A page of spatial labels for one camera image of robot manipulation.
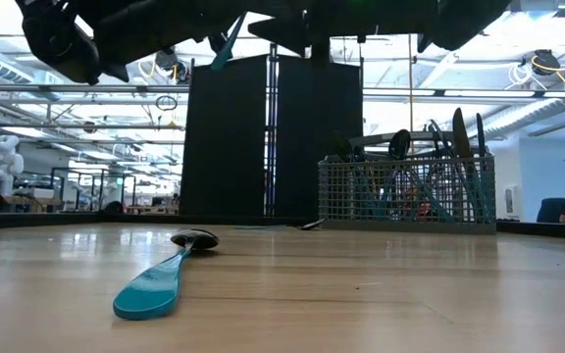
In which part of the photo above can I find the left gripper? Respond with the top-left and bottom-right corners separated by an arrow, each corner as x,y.
93,0 -> 244,66

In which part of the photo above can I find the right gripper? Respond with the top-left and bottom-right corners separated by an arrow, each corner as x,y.
246,0 -> 440,70

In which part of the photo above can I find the black folding partition screen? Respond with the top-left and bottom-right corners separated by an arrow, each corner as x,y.
179,42 -> 365,221

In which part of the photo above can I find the grey plastic cutlery basket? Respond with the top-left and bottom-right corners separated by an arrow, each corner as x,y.
317,130 -> 498,235

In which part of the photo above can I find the white robot figure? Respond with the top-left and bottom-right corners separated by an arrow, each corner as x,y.
0,134 -> 26,198

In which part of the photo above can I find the blue chair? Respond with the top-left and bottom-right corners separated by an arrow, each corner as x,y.
536,197 -> 565,225

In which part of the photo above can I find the black cable reel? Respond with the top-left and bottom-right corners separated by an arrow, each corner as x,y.
153,48 -> 190,85
529,48 -> 562,77

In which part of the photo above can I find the black aluminium table frame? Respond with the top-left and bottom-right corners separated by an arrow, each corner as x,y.
0,210 -> 565,241

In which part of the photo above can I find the white wall device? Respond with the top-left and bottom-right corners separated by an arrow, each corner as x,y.
503,184 -> 520,218

